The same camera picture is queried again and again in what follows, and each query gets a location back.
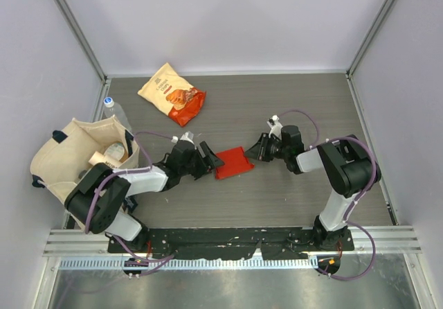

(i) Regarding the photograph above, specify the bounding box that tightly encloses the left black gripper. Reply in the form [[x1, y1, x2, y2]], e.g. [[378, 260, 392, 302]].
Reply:
[[179, 141, 224, 179]]

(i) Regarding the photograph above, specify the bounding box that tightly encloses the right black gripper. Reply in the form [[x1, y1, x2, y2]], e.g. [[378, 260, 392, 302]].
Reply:
[[244, 133, 289, 162]]

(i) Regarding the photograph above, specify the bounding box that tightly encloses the red paper box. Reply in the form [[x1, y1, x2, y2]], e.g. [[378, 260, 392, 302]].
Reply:
[[215, 146, 255, 180]]

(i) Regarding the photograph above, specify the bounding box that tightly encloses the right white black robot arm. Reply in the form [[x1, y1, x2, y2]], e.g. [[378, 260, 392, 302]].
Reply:
[[244, 125, 381, 250]]

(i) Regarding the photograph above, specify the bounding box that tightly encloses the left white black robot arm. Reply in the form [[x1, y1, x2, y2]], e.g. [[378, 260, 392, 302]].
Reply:
[[64, 134, 224, 253]]

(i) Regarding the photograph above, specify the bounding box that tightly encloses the cassava chips bag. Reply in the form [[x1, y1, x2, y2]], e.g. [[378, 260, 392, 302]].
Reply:
[[137, 63, 206, 127]]

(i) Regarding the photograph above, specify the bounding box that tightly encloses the clear plastic water bottle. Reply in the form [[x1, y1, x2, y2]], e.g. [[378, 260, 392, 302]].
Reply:
[[103, 96, 132, 132]]

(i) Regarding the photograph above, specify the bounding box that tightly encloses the beige cylindrical bottle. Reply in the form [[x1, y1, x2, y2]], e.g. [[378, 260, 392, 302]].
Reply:
[[89, 152, 122, 168]]

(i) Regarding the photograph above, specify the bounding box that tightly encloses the beige canvas tote bag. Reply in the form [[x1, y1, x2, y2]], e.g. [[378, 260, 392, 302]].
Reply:
[[30, 116, 140, 203]]

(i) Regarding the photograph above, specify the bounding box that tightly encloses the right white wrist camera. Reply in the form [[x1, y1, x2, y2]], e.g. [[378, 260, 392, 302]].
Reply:
[[266, 115, 282, 138]]

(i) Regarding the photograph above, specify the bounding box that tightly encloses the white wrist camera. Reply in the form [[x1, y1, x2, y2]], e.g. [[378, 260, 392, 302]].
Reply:
[[171, 131, 194, 144], [266, 115, 282, 138]]

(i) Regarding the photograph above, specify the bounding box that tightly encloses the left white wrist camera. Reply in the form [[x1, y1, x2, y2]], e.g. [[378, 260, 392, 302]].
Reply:
[[171, 131, 194, 144]]

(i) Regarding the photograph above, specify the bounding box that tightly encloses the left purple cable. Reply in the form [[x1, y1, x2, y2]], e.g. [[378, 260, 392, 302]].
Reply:
[[84, 131, 177, 277]]

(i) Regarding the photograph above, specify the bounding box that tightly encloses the purple cable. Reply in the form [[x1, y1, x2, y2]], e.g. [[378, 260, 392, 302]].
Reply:
[[273, 108, 378, 282], [84, 131, 177, 277]]

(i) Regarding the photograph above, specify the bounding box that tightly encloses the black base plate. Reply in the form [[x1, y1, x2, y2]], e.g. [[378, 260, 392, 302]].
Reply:
[[107, 227, 354, 261]]

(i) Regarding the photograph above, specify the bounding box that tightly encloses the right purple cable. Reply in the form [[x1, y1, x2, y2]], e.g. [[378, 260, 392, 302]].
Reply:
[[273, 108, 378, 282]]

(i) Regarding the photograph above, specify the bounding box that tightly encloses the white slotted cable duct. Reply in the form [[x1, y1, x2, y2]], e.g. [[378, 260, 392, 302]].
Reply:
[[58, 256, 318, 271]]

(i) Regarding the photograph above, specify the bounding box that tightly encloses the aluminium frame rail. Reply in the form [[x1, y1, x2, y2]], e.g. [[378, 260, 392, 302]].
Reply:
[[42, 225, 423, 256]]

